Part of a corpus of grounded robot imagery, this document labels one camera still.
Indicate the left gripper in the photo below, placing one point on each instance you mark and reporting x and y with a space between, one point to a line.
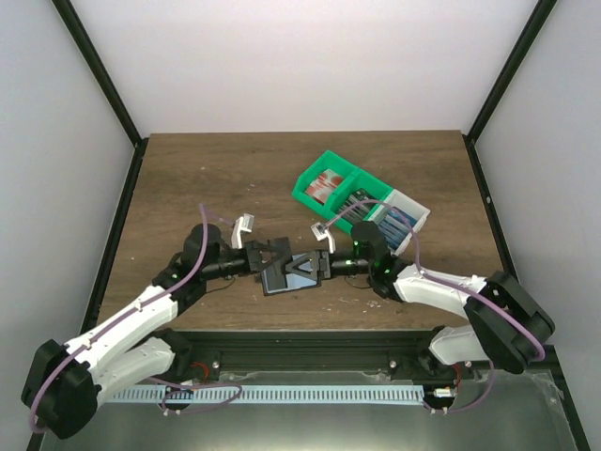
254 259

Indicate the light blue cable duct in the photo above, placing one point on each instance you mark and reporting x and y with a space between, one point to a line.
279 394

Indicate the black aluminium frame rail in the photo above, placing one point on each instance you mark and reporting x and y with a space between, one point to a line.
209 355

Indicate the black card holder wallet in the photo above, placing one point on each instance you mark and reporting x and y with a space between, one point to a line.
280 284

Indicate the dark green credit cards stack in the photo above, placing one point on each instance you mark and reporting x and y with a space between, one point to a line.
351 209

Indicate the white bin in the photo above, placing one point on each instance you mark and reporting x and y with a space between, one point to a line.
398 201

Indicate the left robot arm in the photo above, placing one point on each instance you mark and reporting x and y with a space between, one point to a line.
67 383

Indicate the red credit cards stack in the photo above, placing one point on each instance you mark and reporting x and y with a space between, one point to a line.
320 188

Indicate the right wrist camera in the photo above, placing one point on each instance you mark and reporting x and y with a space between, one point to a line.
322 233

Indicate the green bin left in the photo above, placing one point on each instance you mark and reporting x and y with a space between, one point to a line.
328 160

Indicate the blue credit cards stack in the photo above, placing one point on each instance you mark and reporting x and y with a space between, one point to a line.
391 224

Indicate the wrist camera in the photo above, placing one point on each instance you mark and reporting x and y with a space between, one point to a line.
243 225
322 233

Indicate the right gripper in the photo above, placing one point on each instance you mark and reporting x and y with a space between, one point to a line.
321 267

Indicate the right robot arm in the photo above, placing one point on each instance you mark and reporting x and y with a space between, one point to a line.
505 324

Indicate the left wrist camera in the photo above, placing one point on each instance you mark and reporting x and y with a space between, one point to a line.
243 225

